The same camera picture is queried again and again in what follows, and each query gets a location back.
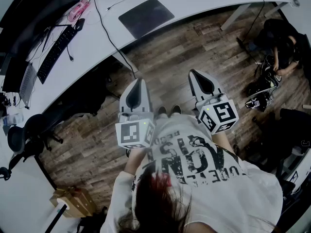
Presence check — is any white desk leg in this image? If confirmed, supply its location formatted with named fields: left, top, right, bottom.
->
left=220, top=2, right=252, bottom=31

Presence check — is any black keyboard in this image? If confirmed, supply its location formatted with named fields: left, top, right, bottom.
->
left=36, top=25, right=78, bottom=84

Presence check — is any pink wet wipes packet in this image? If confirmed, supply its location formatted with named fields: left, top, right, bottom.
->
left=67, top=0, right=90, bottom=22

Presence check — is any clear plastic bag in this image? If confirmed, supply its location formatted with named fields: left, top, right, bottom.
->
left=3, top=113, right=25, bottom=126

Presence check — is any long thin black cable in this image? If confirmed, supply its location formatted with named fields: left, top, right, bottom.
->
left=242, top=0, right=266, bottom=45

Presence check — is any person's left forearm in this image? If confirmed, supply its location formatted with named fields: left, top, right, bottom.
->
left=125, top=147, right=149, bottom=175

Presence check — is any black mouse pad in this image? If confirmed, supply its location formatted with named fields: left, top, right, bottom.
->
left=118, top=0, right=175, bottom=40

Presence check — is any cardboard box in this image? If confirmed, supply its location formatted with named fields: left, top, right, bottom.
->
left=50, top=185, right=97, bottom=218

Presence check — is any black computer mouse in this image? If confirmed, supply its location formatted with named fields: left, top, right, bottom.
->
left=74, top=17, right=86, bottom=32

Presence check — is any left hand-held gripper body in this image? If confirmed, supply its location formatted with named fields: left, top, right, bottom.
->
left=115, top=112, right=156, bottom=150

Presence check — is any spare hand-held gripper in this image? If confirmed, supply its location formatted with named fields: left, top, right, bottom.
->
left=244, top=92, right=274, bottom=113

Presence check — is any black backpack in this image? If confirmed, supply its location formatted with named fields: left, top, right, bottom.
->
left=77, top=206, right=109, bottom=233

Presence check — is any grey laptop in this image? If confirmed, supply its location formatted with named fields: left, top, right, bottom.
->
left=1, top=56, right=38, bottom=108

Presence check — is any thick black cable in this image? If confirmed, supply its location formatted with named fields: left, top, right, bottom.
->
left=89, top=0, right=138, bottom=79

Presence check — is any black tube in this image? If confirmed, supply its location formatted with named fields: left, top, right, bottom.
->
left=42, top=204, right=70, bottom=233

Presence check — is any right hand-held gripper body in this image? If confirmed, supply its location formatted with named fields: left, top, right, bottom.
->
left=195, top=93, right=239, bottom=135

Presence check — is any person's right forearm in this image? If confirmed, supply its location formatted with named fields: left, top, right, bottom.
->
left=213, top=132, right=238, bottom=155

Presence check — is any curved black monitor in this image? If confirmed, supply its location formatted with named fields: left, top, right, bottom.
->
left=0, top=0, right=81, bottom=55

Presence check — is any white printed t-shirt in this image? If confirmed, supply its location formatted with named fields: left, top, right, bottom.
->
left=101, top=114, right=284, bottom=233

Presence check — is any black HDMI cable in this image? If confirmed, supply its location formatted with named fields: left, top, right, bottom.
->
left=65, top=42, right=75, bottom=62

